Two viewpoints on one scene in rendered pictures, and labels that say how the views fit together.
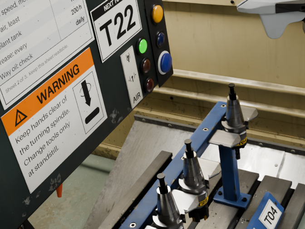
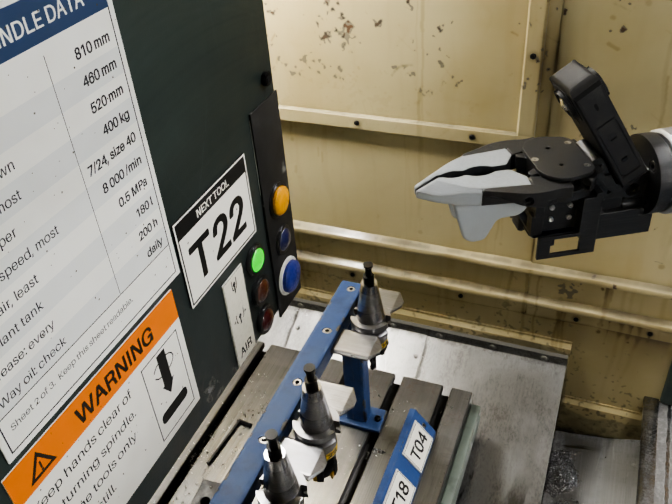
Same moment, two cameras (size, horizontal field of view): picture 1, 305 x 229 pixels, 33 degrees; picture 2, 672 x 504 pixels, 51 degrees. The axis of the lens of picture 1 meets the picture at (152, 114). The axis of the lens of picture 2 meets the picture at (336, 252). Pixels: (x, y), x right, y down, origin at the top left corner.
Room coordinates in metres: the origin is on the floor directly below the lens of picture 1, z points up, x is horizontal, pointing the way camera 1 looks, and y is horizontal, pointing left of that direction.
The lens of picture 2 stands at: (0.20, 0.03, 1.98)
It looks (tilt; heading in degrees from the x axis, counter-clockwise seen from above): 37 degrees down; 348
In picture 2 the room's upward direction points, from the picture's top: 5 degrees counter-clockwise
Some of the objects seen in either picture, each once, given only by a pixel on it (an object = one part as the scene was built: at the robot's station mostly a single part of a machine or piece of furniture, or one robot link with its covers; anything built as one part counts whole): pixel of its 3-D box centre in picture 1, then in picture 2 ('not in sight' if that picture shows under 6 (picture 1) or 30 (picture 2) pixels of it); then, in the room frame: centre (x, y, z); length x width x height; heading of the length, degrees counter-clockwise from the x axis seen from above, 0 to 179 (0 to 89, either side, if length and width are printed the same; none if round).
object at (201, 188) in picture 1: (194, 183); (316, 426); (0.83, -0.06, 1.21); 0.06 x 0.06 x 0.03
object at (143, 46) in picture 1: (142, 46); (256, 259); (0.66, 0.00, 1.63); 0.02 x 0.01 x 0.02; 143
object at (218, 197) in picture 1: (228, 159); (355, 363); (1.08, -0.18, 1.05); 0.10 x 0.05 x 0.30; 53
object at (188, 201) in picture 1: (182, 201); (300, 459); (0.79, -0.03, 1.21); 0.07 x 0.05 x 0.01; 53
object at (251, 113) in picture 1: (243, 112); (382, 300); (1.05, -0.22, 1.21); 0.07 x 0.05 x 0.01; 53
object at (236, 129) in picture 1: (235, 125); (370, 321); (1.01, -0.19, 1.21); 0.06 x 0.06 x 0.03
